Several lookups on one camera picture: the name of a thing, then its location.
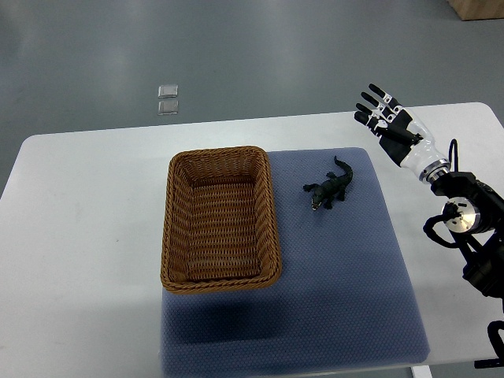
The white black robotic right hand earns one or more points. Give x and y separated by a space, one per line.
402 135

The dark toy crocodile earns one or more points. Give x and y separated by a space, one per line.
334 187

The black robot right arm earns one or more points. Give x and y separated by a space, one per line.
472 222

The brown wicker basket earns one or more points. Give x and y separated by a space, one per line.
220 230

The wooden box corner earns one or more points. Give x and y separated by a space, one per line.
477 9

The blue textured table mat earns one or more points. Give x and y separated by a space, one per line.
344 299

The white table leg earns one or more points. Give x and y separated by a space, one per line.
421 371

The upper metal floor plate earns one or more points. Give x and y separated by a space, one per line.
168 91

